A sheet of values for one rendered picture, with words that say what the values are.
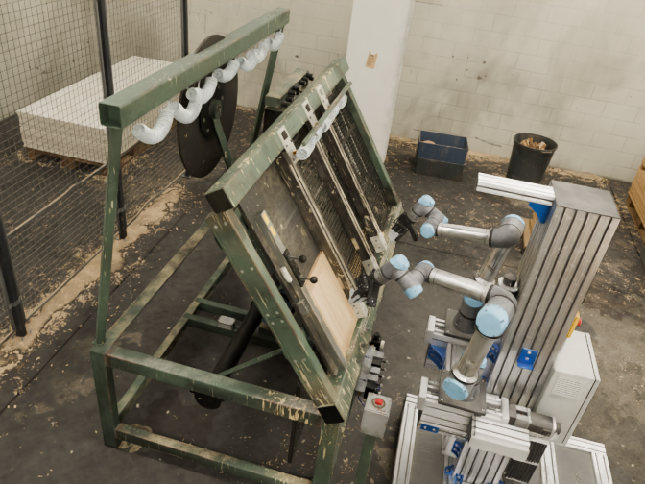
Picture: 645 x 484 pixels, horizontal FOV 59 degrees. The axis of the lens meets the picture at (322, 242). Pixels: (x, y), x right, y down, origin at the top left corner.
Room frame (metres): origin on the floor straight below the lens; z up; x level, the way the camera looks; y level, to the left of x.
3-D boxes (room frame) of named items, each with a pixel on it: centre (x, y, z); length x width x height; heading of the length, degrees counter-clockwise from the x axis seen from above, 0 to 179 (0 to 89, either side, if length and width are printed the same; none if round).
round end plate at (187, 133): (3.05, 0.71, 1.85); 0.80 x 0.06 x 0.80; 169
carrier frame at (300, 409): (3.07, 0.28, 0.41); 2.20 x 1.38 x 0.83; 169
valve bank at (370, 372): (2.34, -0.38, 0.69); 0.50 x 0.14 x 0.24; 169
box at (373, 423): (1.90, -0.37, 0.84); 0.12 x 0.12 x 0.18; 79
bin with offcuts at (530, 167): (6.43, -2.34, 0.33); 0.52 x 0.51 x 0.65; 170
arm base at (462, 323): (2.44, -0.84, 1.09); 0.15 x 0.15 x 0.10
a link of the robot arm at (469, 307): (2.44, -0.85, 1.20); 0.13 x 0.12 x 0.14; 157
